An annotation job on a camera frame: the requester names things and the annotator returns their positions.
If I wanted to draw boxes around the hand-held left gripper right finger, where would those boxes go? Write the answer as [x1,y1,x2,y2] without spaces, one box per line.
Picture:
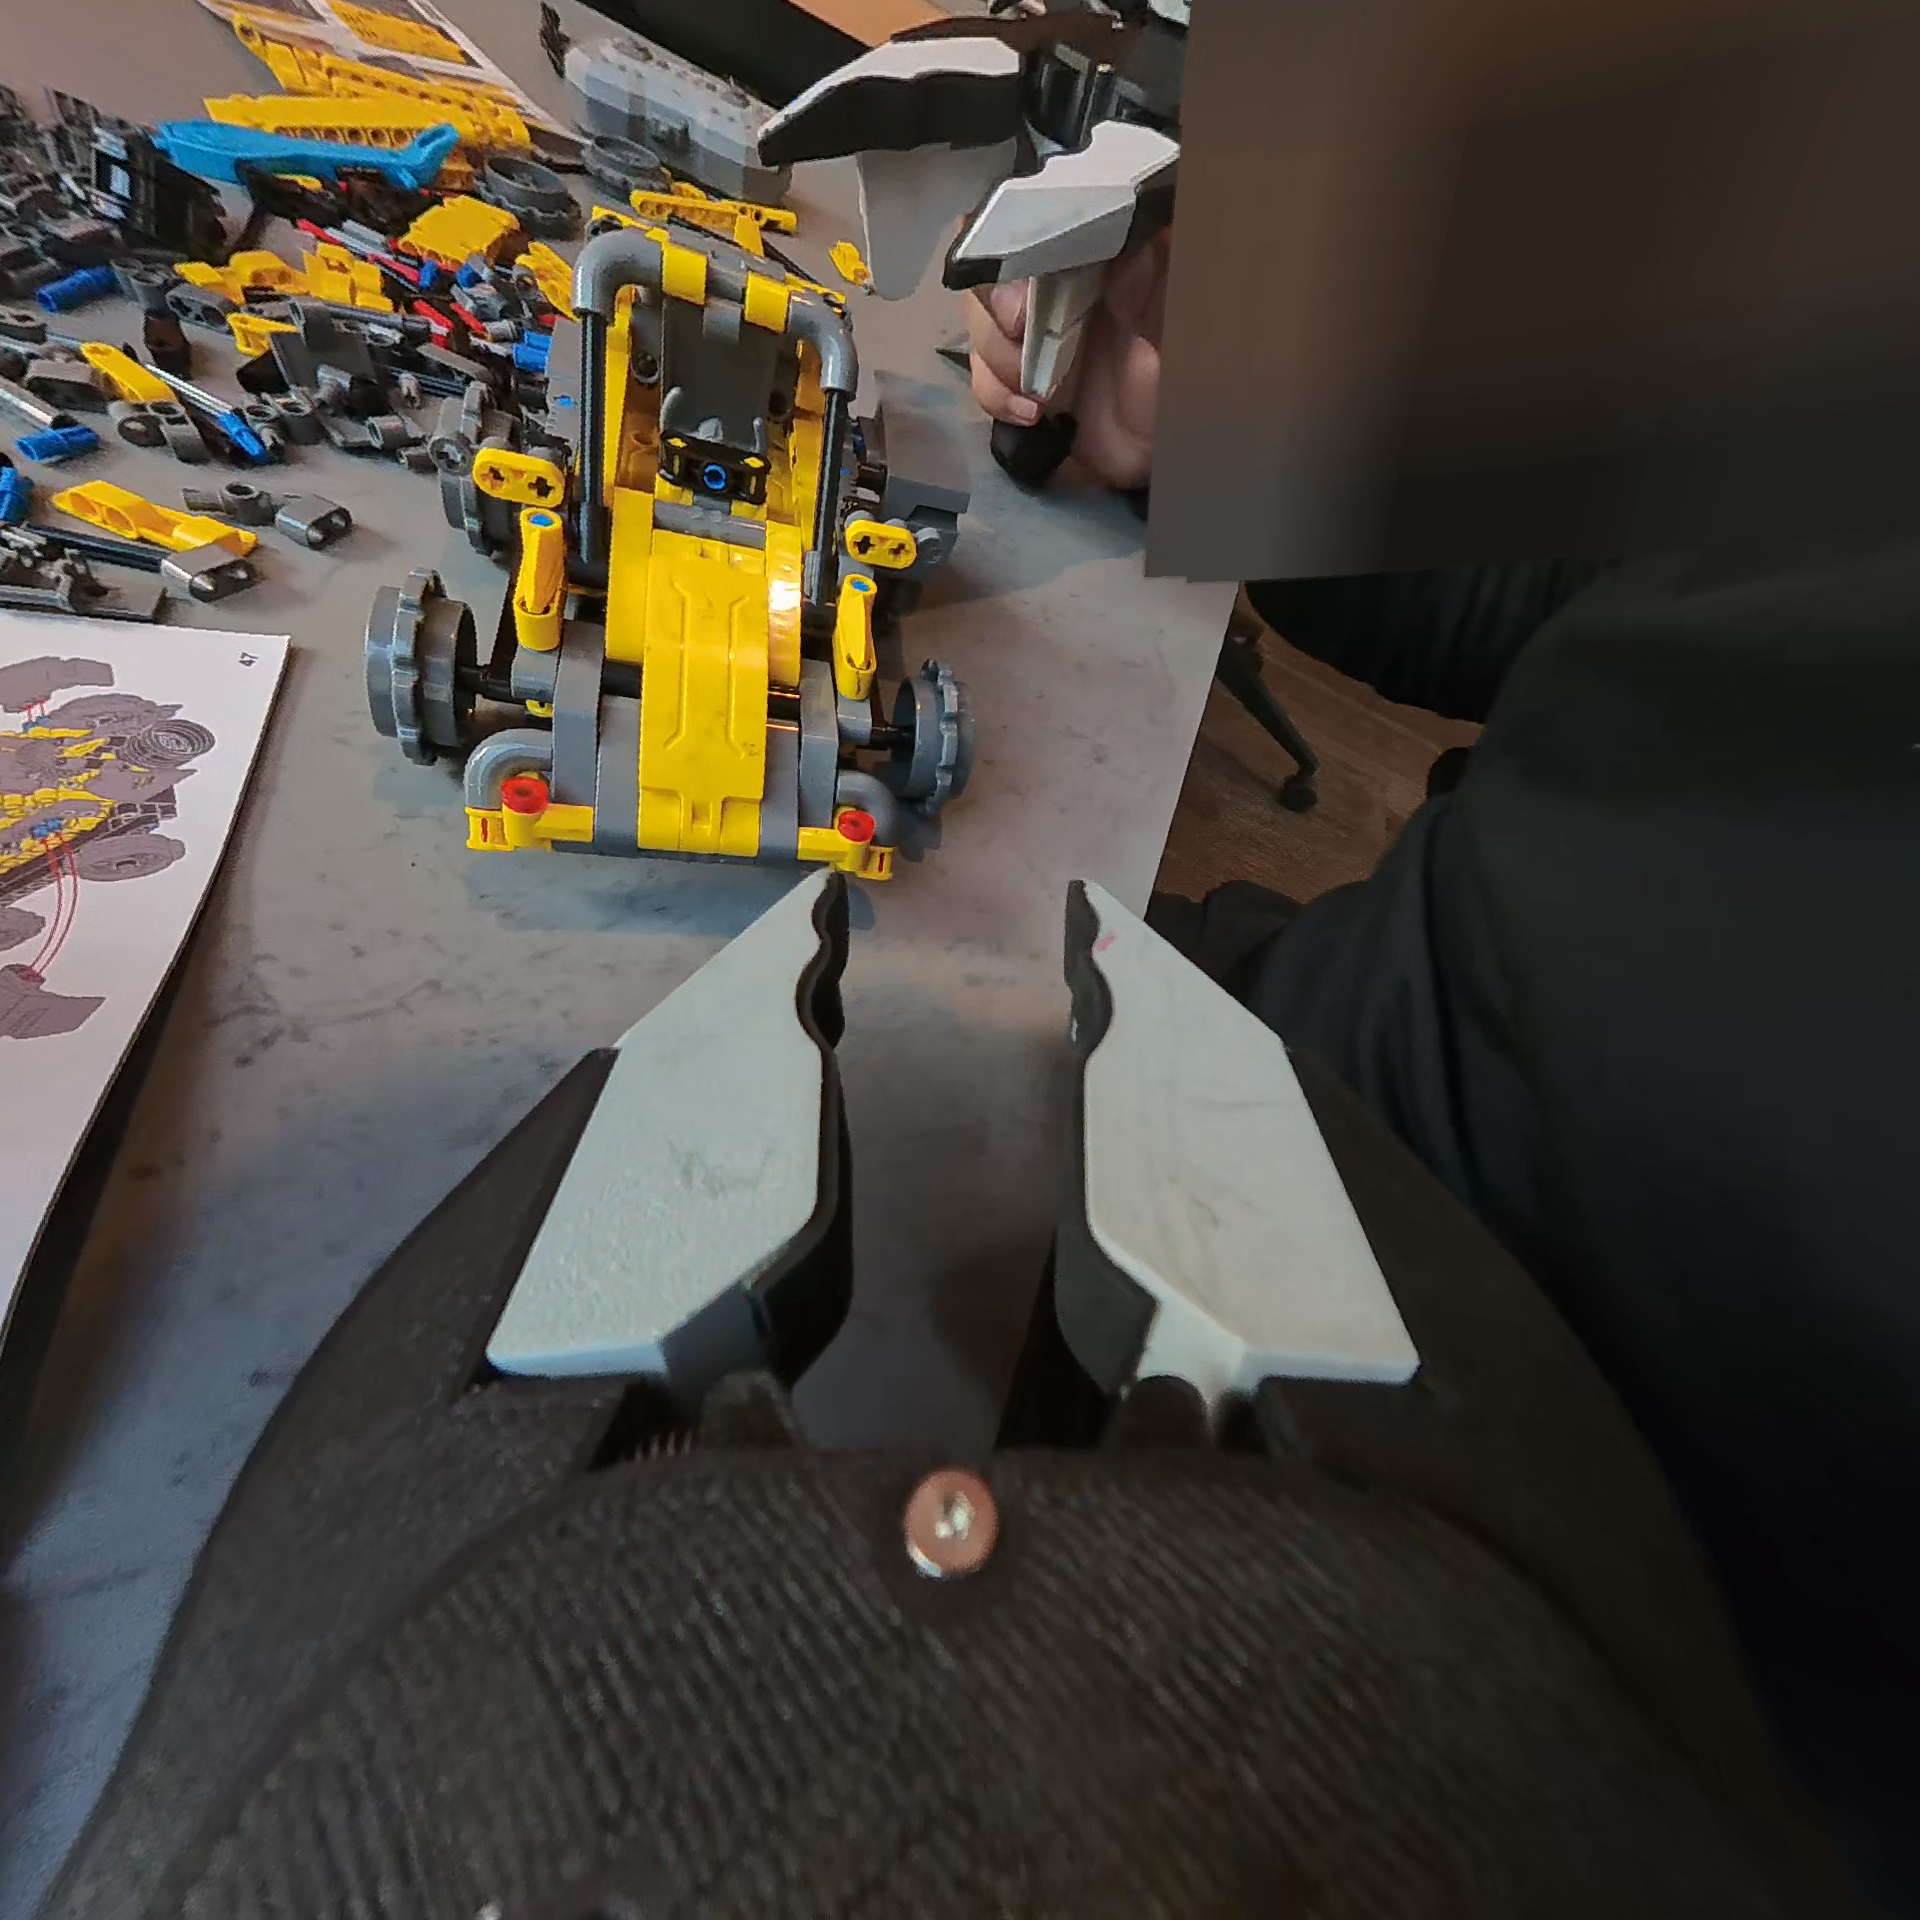
[1052,878,1421,1424]

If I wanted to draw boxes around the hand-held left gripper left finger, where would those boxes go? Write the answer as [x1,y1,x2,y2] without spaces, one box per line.
[486,869,854,1398]

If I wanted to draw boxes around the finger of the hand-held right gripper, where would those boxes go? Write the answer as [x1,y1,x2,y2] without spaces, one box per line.
[940,118,1185,402]
[759,35,1043,305]

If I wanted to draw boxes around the yellow grey brick toy vehicle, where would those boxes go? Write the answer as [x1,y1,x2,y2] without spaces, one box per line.
[361,208,977,878]

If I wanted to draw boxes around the person's right hand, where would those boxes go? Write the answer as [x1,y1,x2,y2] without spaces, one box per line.
[965,237,1175,493]

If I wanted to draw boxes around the long yellow holed beam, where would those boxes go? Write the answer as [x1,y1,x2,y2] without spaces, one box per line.
[630,187,797,237]

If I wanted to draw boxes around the grey brick battery box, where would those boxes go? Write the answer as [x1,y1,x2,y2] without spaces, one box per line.
[561,35,797,198]

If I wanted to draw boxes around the person's dark clothing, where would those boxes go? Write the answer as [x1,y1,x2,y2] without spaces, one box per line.
[1152,548,1920,1920]

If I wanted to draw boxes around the black office chair base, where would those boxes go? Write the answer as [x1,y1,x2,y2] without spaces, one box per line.
[1210,620,1327,816]

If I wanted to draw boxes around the stack of yellow beams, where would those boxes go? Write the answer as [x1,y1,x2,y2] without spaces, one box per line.
[204,89,534,153]

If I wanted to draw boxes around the white building instruction booklet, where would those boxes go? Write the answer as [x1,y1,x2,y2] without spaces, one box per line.
[0,607,292,1321]

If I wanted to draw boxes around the pile of loose brick parts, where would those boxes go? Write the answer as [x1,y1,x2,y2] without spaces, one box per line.
[0,81,600,624]

